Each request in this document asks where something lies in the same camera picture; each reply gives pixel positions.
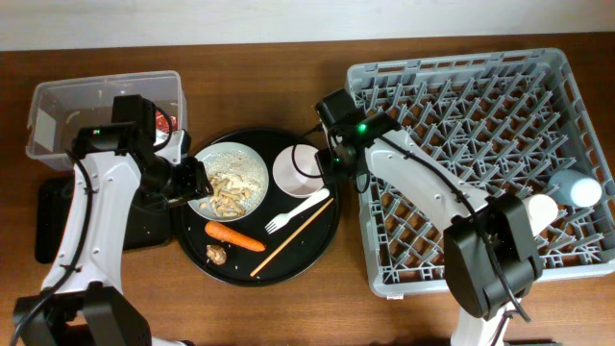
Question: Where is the pale pink bowl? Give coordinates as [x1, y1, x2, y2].
[272, 144, 325, 198]

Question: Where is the grey plate with food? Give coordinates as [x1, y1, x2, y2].
[188, 142, 269, 222]

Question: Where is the red snack wrapper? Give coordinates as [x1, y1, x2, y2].
[156, 111, 178, 134]

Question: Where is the white paper cup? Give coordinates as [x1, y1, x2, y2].
[521, 194, 558, 236]

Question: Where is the light blue plastic cup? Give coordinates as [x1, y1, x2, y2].
[549, 169, 603, 208]

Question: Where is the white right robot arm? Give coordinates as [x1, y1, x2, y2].
[318, 111, 558, 345]

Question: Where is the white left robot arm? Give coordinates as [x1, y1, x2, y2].
[11, 122, 212, 345]

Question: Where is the clear plastic waste bin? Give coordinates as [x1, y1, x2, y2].
[26, 70, 187, 171]

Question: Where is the grey dishwasher rack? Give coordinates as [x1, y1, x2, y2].
[346, 48, 614, 281]

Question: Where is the orange carrot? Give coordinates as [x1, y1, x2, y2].
[205, 221, 265, 252]

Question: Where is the black rectangular tray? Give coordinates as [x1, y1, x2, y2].
[35, 176, 171, 264]

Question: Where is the brown ginger piece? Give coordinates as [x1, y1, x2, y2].
[206, 245, 227, 265]

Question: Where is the round black serving tray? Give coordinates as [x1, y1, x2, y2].
[171, 126, 341, 288]

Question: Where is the white plastic fork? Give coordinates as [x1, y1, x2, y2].
[264, 187, 331, 235]

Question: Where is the wooden chopstick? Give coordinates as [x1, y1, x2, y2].
[250, 198, 334, 277]

